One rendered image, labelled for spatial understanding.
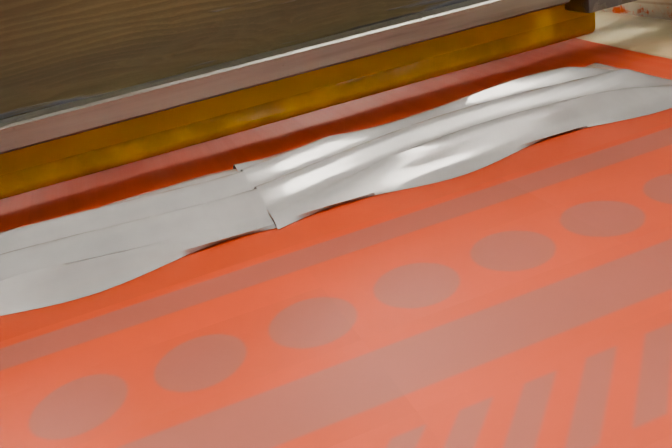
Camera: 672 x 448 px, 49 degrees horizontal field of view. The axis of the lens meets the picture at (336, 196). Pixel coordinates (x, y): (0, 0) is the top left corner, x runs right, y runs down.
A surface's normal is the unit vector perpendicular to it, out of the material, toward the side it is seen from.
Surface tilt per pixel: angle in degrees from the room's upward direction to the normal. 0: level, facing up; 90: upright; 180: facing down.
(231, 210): 34
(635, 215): 0
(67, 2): 90
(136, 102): 90
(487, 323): 0
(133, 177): 0
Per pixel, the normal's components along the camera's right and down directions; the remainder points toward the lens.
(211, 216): -0.02, -0.58
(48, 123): 0.33, 0.31
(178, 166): -0.18, -0.91
